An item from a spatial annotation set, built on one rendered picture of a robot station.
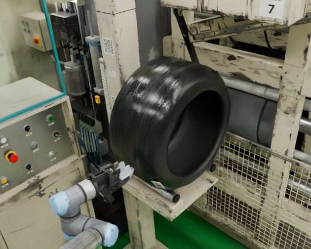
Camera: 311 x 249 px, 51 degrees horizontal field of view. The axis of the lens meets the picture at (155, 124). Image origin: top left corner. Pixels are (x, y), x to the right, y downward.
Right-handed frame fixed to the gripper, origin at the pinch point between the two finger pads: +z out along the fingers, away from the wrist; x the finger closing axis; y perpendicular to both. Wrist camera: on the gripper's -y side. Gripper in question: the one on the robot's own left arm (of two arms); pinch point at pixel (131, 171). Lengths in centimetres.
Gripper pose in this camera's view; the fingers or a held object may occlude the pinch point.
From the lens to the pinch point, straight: 136.7
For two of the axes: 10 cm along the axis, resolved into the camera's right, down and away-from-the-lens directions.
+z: 7.0, -3.1, 6.4
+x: -7.1, -3.4, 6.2
